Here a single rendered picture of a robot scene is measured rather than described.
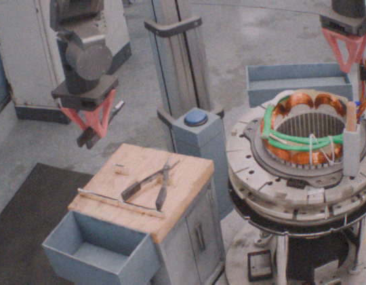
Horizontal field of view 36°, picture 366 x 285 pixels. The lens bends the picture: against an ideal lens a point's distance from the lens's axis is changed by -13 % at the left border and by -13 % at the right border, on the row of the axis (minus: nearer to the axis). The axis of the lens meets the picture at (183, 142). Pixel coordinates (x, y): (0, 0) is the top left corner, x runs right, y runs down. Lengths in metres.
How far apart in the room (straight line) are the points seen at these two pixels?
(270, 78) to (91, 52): 0.62
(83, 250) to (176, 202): 0.21
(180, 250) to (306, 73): 0.53
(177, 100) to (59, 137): 1.94
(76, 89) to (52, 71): 2.31
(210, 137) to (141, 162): 0.19
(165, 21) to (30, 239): 1.58
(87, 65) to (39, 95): 2.56
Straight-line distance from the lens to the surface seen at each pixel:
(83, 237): 1.13
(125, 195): 1.05
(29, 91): 3.47
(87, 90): 0.98
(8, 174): 3.23
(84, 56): 0.87
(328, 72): 1.41
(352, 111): 0.94
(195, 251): 1.17
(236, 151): 1.08
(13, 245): 2.74
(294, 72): 1.41
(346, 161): 0.99
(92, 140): 1.02
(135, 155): 1.17
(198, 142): 1.26
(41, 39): 3.20
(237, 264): 1.28
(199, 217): 1.15
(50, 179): 3.04
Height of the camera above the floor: 1.74
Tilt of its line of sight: 35 degrees down
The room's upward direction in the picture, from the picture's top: 11 degrees counter-clockwise
